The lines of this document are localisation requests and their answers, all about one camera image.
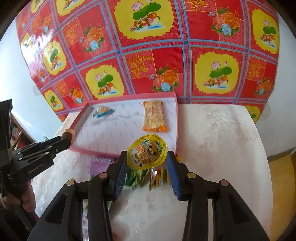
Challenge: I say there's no colourful fruit candy packet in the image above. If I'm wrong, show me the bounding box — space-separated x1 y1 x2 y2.
149 167 171 191

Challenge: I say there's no person's left hand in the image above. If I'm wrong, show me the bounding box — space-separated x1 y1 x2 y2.
1 181 36 215

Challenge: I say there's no blue-ended clear rice cracker pack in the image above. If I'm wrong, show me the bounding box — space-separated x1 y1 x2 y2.
92 105 115 118

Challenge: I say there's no orange-ended long cracker pack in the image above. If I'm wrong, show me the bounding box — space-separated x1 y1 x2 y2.
142 100 168 132

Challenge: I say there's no brown round candy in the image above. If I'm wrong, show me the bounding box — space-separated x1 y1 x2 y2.
63 128 75 142

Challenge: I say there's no yellow-lidded jelly cup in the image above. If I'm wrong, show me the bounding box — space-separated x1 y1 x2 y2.
127 133 168 171

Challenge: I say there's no red floral wall cloth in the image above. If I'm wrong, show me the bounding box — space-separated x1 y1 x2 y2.
16 0 280 121

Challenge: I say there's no green pea snack packet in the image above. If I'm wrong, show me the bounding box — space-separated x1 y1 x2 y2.
125 167 149 189

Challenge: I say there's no pink shallow cardboard box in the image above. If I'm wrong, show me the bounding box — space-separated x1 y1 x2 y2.
70 92 178 158

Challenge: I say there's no purple plastic snack tub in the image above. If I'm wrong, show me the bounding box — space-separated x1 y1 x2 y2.
89 157 114 178

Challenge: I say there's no wooden furniture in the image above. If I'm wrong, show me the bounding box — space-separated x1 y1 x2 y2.
268 149 295 240

